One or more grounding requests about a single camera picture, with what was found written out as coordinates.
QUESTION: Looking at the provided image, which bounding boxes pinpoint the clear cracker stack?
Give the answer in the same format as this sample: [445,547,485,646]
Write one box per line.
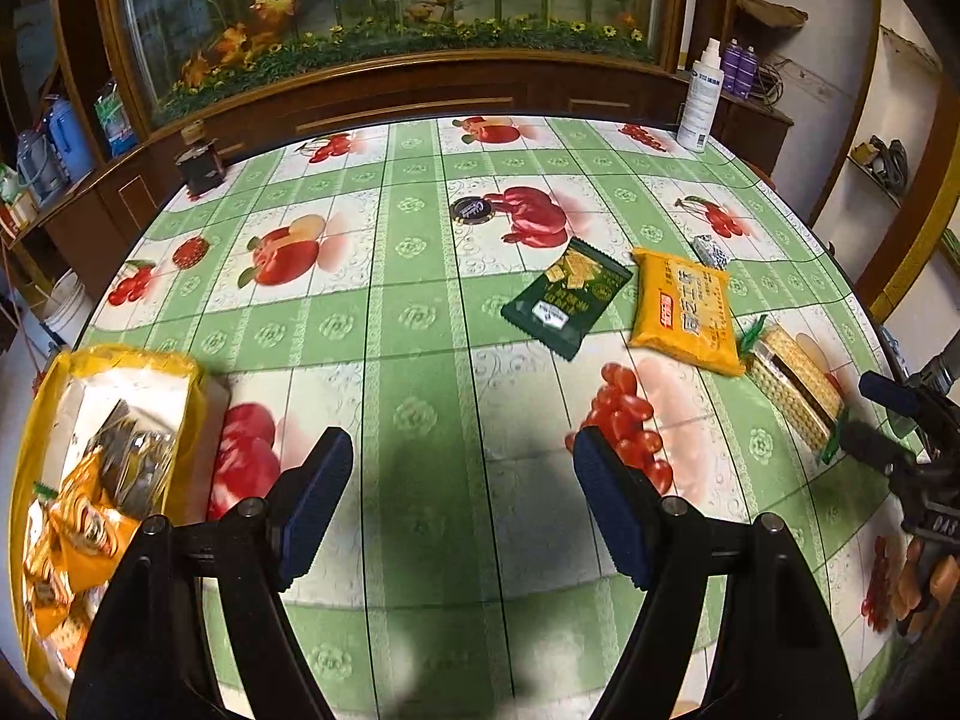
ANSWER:
[737,314,850,465]

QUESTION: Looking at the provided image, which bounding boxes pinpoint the dark green cracker packet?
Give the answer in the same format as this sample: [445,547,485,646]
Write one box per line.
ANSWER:
[500,238,631,361]

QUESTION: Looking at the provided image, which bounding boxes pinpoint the long orange snack bag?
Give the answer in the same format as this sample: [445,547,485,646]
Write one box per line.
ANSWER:
[23,452,140,637]

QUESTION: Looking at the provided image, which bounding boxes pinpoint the person's right hand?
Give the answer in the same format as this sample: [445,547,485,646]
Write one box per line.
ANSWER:
[890,536,958,642]

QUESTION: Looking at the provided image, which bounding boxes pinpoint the silver foil snack bag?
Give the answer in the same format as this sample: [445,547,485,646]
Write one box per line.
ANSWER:
[86,400,176,520]

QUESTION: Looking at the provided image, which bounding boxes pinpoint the yellow biscuit packet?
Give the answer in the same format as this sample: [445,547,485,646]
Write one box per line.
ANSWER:
[628,249,745,377]

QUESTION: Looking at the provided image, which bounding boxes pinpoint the white black small packet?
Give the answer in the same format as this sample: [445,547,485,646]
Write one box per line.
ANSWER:
[690,234,731,270]

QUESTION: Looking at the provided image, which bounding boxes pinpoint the yellow rimmed white tray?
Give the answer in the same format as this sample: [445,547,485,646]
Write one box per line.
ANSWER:
[8,343,226,713]

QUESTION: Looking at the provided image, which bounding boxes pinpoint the green fruit tablecloth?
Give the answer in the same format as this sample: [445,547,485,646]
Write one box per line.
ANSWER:
[85,115,905,718]

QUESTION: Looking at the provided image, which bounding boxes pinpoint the white plastic bucket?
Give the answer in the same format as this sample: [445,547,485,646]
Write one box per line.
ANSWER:
[41,270,94,346]

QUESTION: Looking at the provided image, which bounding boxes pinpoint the black round bottle cap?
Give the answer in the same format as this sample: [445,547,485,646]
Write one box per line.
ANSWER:
[449,195,496,226]

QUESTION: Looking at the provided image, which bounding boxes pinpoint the dark glass jar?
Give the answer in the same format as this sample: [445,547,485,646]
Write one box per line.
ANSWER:
[174,119,224,199]

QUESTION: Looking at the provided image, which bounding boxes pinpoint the white spray bottle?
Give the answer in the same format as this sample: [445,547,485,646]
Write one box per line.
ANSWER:
[677,37,724,153]

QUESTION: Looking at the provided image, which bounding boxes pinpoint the purple bottles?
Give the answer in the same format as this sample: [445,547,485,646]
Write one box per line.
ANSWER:
[721,39,758,99]

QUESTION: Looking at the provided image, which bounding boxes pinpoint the clear plastic bag on shelf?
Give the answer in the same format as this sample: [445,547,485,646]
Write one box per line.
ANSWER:
[94,80,139,158]

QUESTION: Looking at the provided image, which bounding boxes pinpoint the grey thermos flask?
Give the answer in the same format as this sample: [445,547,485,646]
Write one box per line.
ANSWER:
[16,130,67,206]

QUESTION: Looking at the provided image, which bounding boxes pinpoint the blue thermos flask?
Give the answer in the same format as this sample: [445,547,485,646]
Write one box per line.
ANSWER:
[46,96,94,184]

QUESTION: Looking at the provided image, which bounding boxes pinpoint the flower aquarium cabinet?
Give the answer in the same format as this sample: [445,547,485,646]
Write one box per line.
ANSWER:
[52,0,796,295]

